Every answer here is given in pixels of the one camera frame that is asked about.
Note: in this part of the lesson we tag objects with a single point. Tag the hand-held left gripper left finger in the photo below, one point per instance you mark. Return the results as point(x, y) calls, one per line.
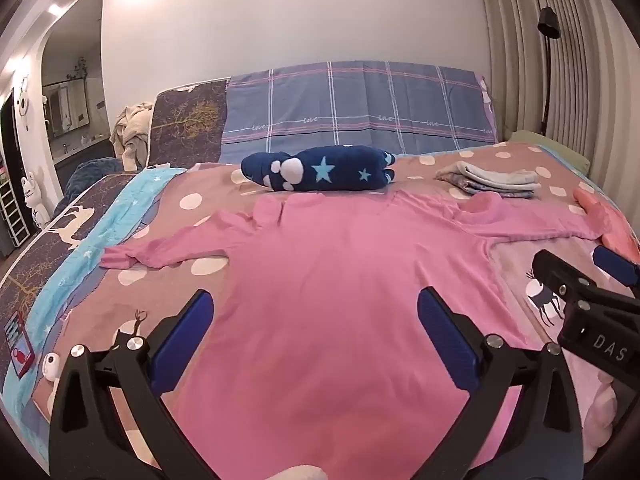
point(182, 340)

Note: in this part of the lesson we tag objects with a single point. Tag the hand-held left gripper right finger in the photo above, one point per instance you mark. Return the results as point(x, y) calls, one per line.
point(445, 340)

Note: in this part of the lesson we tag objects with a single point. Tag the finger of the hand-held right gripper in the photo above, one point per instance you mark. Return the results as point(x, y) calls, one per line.
point(617, 265)
point(555, 272)

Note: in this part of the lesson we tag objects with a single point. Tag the pink long-sleeve shirt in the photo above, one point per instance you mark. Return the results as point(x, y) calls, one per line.
point(340, 310)

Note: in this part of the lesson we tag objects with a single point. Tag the folded pale clothes pile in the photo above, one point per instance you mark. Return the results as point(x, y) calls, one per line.
point(490, 180)

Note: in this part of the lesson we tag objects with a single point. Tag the beige clothes heap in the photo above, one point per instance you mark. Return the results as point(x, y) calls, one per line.
point(132, 135)

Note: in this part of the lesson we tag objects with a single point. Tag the coral cloth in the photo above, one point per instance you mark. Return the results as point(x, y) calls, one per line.
point(615, 225)

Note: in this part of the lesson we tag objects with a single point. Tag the pink dotted deer blanket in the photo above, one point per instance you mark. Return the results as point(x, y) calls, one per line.
point(165, 285)

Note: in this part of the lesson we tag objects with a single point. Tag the person's pink fuzzy clothing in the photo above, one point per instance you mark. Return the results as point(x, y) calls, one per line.
point(602, 420)

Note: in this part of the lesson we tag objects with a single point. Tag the green pillow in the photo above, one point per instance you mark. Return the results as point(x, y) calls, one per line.
point(550, 147)

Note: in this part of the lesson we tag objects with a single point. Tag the small white gadget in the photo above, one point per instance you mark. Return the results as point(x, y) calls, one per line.
point(51, 367)

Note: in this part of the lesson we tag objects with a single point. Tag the dark teal deer quilt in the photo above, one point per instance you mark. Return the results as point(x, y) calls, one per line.
point(35, 270)

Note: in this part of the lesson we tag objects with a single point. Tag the beige pleated curtain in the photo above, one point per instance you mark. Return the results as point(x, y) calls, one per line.
point(580, 85)

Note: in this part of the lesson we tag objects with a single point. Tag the blue knit blanket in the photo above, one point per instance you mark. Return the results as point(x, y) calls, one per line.
point(90, 172)

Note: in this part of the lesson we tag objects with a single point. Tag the white cat figurine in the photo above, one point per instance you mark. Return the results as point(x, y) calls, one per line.
point(36, 200)

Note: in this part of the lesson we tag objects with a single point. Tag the navy star-print rolled blanket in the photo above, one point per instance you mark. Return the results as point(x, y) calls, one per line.
point(320, 170)

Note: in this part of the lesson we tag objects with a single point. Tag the white shelf rack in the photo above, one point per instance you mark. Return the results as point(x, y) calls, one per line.
point(12, 210)

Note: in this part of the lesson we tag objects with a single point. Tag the dark tree-print cushion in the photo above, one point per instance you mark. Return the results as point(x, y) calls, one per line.
point(190, 125)

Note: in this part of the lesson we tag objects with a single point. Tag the black floor lamp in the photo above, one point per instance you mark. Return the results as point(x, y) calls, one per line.
point(548, 25)

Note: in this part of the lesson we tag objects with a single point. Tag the blue plaid pillow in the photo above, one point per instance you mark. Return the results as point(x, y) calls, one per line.
point(350, 110)

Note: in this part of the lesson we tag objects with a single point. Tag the wall mirror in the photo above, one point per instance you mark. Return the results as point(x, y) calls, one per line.
point(65, 107)

